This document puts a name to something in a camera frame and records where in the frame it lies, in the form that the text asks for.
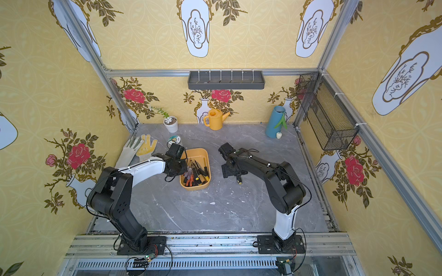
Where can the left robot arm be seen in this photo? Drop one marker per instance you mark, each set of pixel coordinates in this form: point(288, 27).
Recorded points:
point(112, 194)

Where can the yellow storage box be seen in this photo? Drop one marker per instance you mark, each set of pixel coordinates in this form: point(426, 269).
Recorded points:
point(197, 174)

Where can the teal vase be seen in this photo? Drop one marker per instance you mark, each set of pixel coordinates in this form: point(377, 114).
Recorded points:
point(276, 122)

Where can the white flower pot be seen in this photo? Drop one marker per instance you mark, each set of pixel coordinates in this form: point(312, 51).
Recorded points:
point(171, 123)

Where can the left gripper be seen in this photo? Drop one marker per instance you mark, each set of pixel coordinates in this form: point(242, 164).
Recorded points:
point(176, 167)

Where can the black wire basket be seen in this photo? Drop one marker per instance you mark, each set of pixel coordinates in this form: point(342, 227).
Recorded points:
point(333, 125)

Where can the grey wall shelf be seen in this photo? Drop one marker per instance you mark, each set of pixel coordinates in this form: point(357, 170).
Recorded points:
point(226, 80)

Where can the yellow dotted work glove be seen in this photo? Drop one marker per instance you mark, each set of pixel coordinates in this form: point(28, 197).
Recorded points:
point(147, 148)

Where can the sunflower seed jar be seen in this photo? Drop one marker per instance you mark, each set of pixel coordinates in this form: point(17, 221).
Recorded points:
point(175, 139)

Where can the yellow watering can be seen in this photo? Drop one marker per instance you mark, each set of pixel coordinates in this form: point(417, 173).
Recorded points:
point(215, 118)

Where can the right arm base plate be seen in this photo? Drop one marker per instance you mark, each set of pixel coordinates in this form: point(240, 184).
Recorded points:
point(270, 244)

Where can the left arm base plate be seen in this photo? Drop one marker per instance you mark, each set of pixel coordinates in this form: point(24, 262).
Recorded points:
point(147, 245)

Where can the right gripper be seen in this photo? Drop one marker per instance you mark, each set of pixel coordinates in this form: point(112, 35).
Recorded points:
point(231, 169)

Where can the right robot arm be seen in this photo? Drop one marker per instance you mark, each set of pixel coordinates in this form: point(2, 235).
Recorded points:
point(285, 190)

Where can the long white leather glove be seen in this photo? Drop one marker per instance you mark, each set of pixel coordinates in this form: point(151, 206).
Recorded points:
point(128, 152)

